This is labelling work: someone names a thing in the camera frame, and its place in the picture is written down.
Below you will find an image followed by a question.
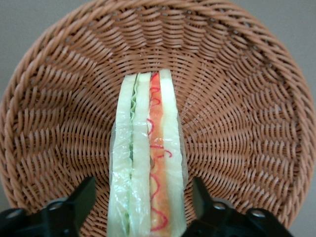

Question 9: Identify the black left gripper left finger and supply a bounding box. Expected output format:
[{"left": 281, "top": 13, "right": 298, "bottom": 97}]
[{"left": 0, "top": 175, "right": 97, "bottom": 237}]

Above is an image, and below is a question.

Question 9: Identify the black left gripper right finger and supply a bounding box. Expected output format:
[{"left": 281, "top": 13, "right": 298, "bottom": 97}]
[{"left": 189, "top": 176, "right": 294, "bottom": 237}]

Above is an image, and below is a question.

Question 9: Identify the plastic-wrapped triangle sandwich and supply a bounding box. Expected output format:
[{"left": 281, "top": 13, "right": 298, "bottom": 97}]
[{"left": 107, "top": 69, "right": 189, "bottom": 237}]

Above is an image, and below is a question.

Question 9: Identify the round brown wicker basket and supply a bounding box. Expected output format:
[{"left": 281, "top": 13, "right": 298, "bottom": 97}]
[{"left": 0, "top": 0, "right": 316, "bottom": 237}]

